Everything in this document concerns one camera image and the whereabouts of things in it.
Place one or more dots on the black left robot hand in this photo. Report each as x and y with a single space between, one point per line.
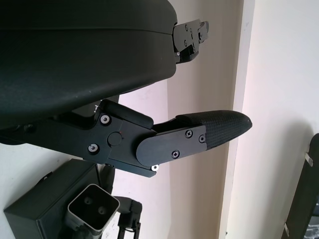
74 62

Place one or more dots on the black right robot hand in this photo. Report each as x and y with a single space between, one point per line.
129 214

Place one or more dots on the black camera box base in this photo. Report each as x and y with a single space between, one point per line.
49 194

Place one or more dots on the small silver depth camera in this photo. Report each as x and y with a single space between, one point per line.
92 206

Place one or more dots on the black slotted panel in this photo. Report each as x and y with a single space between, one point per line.
306 194

